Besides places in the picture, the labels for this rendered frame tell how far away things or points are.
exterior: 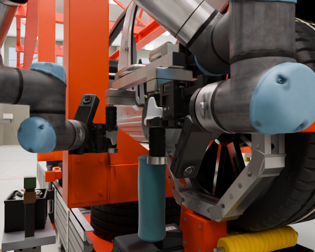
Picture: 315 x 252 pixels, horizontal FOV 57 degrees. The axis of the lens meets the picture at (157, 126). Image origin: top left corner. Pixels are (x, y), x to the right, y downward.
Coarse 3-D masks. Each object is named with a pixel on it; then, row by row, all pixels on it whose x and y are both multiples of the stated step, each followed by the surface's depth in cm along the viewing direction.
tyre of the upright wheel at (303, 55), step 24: (312, 24) 77; (312, 48) 66; (288, 144) 66; (312, 144) 61; (288, 168) 66; (312, 168) 63; (264, 192) 72; (288, 192) 66; (312, 192) 67; (240, 216) 80; (264, 216) 72; (288, 216) 71; (312, 216) 78
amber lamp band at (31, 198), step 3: (24, 192) 98; (27, 192) 99; (30, 192) 99; (33, 192) 100; (24, 195) 98; (27, 195) 99; (30, 195) 99; (33, 195) 99; (24, 198) 98; (27, 198) 99; (30, 198) 99; (33, 198) 99; (24, 201) 98; (27, 201) 99; (30, 201) 99; (33, 201) 99
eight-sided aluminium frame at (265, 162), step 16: (256, 144) 64; (272, 144) 66; (256, 160) 63; (272, 160) 63; (240, 176) 68; (256, 176) 63; (272, 176) 66; (176, 192) 95; (192, 192) 95; (240, 192) 68; (256, 192) 69; (192, 208) 87; (208, 208) 79; (224, 208) 73; (240, 208) 74
